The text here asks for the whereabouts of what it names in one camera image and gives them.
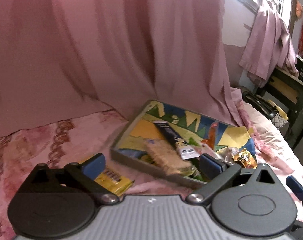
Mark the orange jelly snack packet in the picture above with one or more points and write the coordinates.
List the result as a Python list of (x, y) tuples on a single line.
[(210, 141)]

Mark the pink curtain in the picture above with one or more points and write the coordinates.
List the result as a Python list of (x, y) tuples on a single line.
[(60, 59)]

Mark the grey cardboard tray colourful lining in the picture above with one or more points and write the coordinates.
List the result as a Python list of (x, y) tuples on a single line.
[(129, 149)]

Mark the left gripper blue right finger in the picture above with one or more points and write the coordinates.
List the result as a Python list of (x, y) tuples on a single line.
[(220, 177)]

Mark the oat crisp bar clear wrapper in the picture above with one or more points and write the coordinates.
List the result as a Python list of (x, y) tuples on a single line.
[(167, 158)]

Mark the black snack bar wrapper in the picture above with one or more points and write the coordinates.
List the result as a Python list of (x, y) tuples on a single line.
[(184, 150)]

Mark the pink floral bed sheet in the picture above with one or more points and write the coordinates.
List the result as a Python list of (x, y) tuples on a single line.
[(77, 139)]

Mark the dark wooden cabinet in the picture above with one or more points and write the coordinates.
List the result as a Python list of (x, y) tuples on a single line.
[(288, 90)]

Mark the hanging lilac cloth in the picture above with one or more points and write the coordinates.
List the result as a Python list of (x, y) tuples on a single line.
[(269, 45)]

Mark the gold foil chocolate wrapper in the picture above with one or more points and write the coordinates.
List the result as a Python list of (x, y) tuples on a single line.
[(245, 158)]

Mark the black bag with strap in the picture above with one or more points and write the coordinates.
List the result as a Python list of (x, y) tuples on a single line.
[(266, 109)]

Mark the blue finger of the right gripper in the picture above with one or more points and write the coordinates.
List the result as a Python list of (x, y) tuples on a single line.
[(295, 187)]

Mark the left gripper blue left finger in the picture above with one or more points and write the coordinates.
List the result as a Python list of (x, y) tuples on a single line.
[(82, 176)]

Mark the yellow snack packet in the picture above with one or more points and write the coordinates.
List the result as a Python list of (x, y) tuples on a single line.
[(114, 178)]

